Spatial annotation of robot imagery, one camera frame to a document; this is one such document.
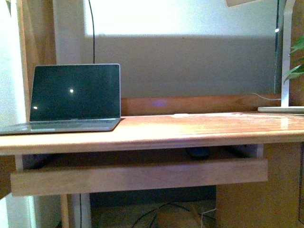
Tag black hanging cable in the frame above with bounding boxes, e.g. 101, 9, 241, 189
87, 0, 96, 64

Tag green plant leaves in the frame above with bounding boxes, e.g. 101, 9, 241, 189
284, 35, 304, 83

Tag white lamp cable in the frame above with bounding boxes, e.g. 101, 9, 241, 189
251, 93, 282, 101

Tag grey open laptop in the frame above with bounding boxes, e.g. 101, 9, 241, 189
0, 64, 121, 135

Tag white desk lamp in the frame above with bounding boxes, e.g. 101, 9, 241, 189
258, 0, 304, 114

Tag wooden pull-out keyboard tray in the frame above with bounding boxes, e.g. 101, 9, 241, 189
11, 147, 268, 196

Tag black floor cable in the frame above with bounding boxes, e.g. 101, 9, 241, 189
132, 202, 202, 228

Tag white round desk grommet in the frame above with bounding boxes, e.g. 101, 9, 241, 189
172, 114, 189, 118

